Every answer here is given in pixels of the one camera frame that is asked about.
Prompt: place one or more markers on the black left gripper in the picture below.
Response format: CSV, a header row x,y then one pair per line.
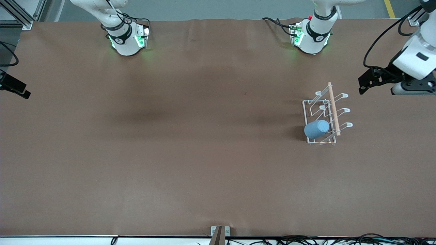
x,y
387,74

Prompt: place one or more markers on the blue plastic cup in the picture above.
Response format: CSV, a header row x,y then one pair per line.
x,y
316,130

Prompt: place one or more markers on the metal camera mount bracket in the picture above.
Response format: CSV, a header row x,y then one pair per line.
x,y
220,233

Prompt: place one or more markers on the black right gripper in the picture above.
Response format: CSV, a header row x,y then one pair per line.
x,y
8,82

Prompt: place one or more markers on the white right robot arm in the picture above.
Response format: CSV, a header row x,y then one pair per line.
x,y
124,42

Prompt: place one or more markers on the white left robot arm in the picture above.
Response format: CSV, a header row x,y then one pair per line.
x,y
313,39

